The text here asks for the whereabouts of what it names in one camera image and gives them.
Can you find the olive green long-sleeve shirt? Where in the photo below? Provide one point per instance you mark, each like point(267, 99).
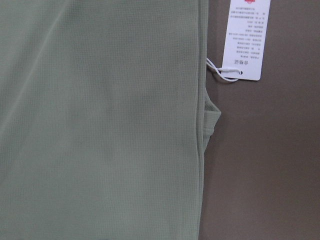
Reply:
point(104, 119)

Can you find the white paper hang tag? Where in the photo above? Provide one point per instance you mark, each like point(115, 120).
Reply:
point(245, 39)

